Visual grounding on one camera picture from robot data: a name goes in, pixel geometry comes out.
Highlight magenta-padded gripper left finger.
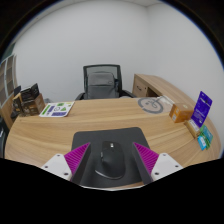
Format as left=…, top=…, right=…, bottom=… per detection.
left=40, top=142, right=92, bottom=185

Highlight black leather office chair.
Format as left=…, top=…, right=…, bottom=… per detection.
left=0, top=114, right=10, bottom=158

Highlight black cardboard box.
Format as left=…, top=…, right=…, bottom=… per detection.
left=20, top=83, right=41, bottom=103

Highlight wide brown cardboard box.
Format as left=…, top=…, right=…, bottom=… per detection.
left=21, top=93, right=46, bottom=117

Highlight black computer mouse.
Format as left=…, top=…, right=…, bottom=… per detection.
left=94, top=140, right=127, bottom=181

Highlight small tan box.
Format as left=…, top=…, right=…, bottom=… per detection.
left=183, top=119, right=202, bottom=139

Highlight purple card package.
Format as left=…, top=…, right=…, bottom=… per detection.
left=190, top=90, right=213, bottom=129

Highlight small black visitor chair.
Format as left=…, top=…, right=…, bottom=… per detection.
left=13, top=85, right=22, bottom=98

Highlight wooden side desk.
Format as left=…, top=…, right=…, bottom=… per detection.
left=132, top=73, right=198, bottom=108

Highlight dark grey mouse pad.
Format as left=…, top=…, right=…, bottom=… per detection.
left=71, top=126, right=151, bottom=188

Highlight small orange box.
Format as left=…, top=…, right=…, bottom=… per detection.
left=168, top=102, right=195, bottom=124

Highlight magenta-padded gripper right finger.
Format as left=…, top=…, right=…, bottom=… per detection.
left=131, top=142, right=184, bottom=185

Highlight black mesh office chair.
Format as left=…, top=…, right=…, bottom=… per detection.
left=75, top=64, right=137, bottom=101

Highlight teal card packs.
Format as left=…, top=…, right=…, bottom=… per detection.
left=196, top=124, right=214, bottom=151

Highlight tall brown cardboard box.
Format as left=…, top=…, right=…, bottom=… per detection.
left=12, top=94, right=24, bottom=116

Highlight grey backpack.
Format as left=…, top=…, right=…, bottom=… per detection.
left=85, top=71, right=120, bottom=100

